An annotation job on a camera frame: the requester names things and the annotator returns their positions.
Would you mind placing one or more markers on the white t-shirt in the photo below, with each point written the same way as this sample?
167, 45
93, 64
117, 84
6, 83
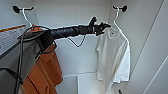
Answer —
111, 56

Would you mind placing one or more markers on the white wardrobe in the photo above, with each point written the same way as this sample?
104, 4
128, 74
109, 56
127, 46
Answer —
83, 20

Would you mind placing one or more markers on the black wardrobe hook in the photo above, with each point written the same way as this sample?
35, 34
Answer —
124, 8
16, 9

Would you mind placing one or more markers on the orange hooded sweater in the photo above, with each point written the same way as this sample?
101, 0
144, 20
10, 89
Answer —
46, 73

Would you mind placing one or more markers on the white sticker with orange strip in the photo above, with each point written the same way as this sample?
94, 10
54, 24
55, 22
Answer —
8, 36

